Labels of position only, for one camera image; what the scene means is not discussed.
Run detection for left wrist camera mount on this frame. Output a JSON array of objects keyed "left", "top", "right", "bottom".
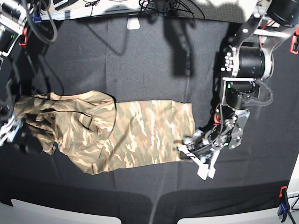
[{"left": 178, "top": 145, "right": 220, "bottom": 180}]

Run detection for orange clamp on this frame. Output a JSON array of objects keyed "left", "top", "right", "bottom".
[
  {"left": 19, "top": 27, "right": 28, "bottom": 46},
  {"left": 278, "top": 186, "right": 290, "bottom": 223},
  {"left": 290, "top": 35, "right": 299, "bottom": 55}
]

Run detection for camouflage t-shirt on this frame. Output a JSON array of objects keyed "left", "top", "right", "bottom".
[{"left": 14, "top": 91, "right": 195, "bottom": 175}]

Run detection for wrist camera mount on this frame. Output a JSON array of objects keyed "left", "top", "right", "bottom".
[
  {"left": 0, "top": 115, "right": 23, "bottom": 147},
  {"left": 178, "top": 145, "right": 220, "bottom": 180}
]

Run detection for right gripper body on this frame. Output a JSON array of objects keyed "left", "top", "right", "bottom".
[{"left": 10, "top": 121, "right": 43, "bottom": 155}]

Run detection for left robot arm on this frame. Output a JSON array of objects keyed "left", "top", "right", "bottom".
[{"left": 178, "top": 0, "right": 299, "bottom": 163}]

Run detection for black cables on desk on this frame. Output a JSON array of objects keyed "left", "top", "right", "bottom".
[{"left": 137, "top": 0, "right": 206, "bottom": 19}]

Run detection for orange clamp bottom right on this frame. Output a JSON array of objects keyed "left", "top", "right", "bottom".
[{"left": 278, "top": 186, "right": 290, "bottom": 223}]

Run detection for white tape patch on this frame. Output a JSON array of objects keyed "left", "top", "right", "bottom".
[{"left": 127, "top": 14, "right": 141, "bottom": 30}]

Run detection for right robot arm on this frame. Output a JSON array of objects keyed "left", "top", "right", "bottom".
[{"left": 0, "top": 0, "right": 43, "bottom": 155}]

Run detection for orange clamp top left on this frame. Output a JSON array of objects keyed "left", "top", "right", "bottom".
[{"left": 19, "top": 27, "right": 28, "bottom": 46}]

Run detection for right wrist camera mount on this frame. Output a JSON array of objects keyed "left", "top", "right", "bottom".
[{"left": 0, "top": 115, "right": 23, "bottom": 147}]

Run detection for orange clamp top right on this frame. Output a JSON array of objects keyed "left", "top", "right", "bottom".
[{"left": 290, "top": 35, "right": 299, "bottom": 55}]

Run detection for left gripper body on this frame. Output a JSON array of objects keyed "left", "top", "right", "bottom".
[{"left": 193, "top": 109, "right": 250, "bottom": 159}]

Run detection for black table cloth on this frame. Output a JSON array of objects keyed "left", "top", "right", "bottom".
[{"left": 0, "top": 17, "right": 299, "bottom": 224}]

